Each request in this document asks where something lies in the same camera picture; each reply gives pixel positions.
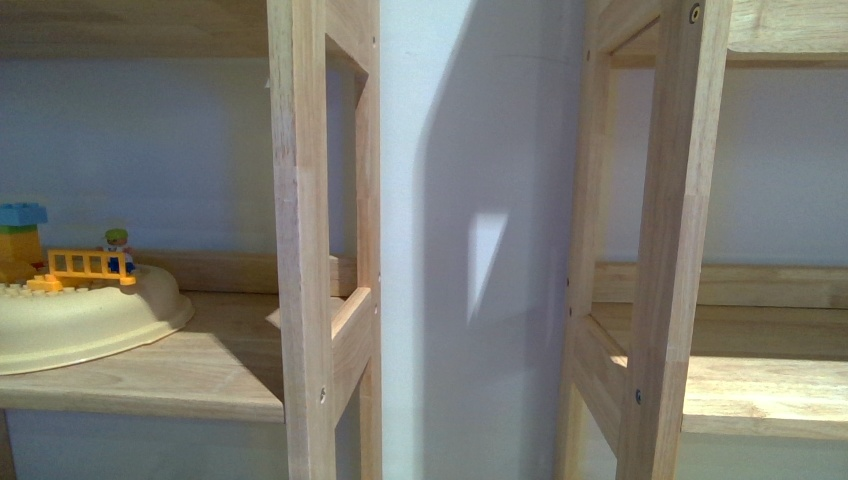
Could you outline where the cream toy brick base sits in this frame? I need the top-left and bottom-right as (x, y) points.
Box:
(1, 265), (195, 375)

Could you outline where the right wooden shelf unit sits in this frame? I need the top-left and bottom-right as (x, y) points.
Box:
(554, 1), (847, 479)

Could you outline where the wooden shelf unit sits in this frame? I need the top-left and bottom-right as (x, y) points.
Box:
(1, 1), (381, 479)
(554, 1), (847, 479)

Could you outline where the toy figure green hat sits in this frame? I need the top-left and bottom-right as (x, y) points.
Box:
(103, 228), (136, 274)

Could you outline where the left wooden shelf unit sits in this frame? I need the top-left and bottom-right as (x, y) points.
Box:
(1, 1), (381, 479)

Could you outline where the yellow toy fence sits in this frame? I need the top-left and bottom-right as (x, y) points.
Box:
(26, 249), (136, 292)

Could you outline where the blue toy brick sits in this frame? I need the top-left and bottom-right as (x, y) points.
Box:
(0, 202), (48, 227)

